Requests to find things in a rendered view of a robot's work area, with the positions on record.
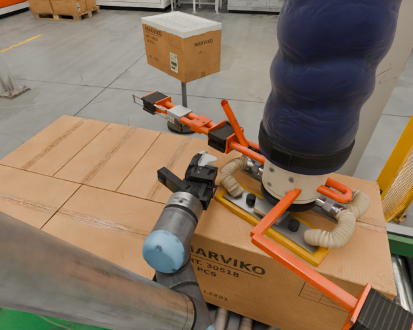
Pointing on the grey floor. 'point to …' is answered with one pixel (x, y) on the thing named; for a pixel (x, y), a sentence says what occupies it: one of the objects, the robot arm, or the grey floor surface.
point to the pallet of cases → (63, 8)
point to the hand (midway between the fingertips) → (202, 154)
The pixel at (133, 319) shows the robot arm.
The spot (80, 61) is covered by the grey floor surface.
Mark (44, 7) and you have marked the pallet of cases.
